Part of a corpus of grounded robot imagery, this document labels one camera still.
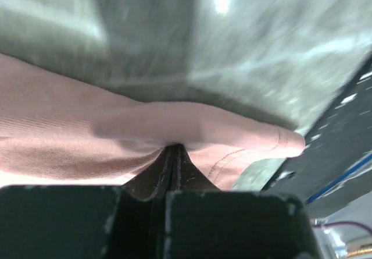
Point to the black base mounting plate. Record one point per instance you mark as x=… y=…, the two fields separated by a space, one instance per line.
x=335 y=167

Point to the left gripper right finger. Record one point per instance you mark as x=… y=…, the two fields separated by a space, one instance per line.
x=232 y=224

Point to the pink printed t shirt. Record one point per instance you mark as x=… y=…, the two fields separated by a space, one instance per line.
x=57 y=130

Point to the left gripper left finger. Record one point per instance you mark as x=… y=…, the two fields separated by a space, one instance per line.
x=102 y=221

